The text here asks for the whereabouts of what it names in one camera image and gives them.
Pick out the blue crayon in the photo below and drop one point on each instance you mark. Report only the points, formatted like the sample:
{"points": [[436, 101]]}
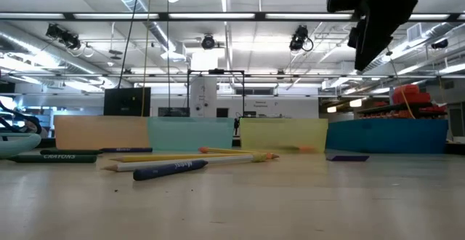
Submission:
{"points": [[167, 170]]}

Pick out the blue plastic bin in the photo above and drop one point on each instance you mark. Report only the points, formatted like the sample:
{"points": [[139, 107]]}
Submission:
{"points": [[387, 136]]}

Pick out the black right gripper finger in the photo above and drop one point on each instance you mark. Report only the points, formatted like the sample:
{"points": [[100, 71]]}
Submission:
{"points": [[365, 40], [379, 40]]}

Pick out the black shelf with orange parts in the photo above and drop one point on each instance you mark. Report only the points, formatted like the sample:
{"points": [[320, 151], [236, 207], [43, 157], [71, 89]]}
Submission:
{"points": [[399, 110]]}

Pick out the translucent yellow plastic bin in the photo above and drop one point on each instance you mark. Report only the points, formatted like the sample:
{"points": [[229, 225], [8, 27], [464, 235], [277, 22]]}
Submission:
{"points": [[283, 132]]}

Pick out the black monitor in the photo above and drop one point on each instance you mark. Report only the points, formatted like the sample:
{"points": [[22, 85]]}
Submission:
{"points": [[127, 102]]}

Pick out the black metal frame stand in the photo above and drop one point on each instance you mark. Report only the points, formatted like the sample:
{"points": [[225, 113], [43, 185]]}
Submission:
{"points": [[216, 71]]}

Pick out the black ceiling device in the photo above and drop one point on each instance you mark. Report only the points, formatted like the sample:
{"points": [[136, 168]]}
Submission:
{"points": [[439, 43]]}

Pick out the round black ceiling camera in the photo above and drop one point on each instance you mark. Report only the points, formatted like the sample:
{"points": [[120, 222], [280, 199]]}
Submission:
{"points": [[208, 41]]}

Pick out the red box stack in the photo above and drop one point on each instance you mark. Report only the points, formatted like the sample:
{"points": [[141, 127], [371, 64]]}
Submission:
{"points": [[410, 94]]}

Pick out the translucent teal plastic bin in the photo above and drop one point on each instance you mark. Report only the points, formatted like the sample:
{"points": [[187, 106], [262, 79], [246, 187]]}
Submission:
{"points": [[190, 134]]}

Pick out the dark purple crayon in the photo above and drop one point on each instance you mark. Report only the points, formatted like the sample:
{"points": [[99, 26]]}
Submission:
{"points": [[127, 150]]}

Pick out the plain yellow pencil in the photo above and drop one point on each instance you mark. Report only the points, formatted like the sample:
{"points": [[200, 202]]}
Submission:
{"points": [[163, 158]]}

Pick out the dark green crayon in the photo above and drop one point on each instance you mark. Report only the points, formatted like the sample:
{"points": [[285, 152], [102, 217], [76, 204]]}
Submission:
{"points": [[70, 152], [54, 158]]}

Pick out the small dark screen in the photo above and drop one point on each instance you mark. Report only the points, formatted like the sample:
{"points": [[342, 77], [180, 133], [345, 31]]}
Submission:
{"points": [[173, 112]]}

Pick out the black ceiling camera cluster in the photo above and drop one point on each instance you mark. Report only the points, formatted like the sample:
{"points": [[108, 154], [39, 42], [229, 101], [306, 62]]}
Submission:
{"points": [[61, 36]]}

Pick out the white ceiling vent box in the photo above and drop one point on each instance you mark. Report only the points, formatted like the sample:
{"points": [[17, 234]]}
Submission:
{"points": [[417, 32]]}

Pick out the white column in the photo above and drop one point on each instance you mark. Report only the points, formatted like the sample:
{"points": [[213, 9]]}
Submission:
{"points": [[203, 94]]}

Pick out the white pencil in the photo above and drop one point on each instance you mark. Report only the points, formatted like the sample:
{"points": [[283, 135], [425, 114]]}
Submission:
{"points": [[232, 159]]}

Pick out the translucent orange plastic bin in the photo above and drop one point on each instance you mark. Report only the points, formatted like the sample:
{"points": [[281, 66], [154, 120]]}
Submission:
{"points": [[101, 132]]}

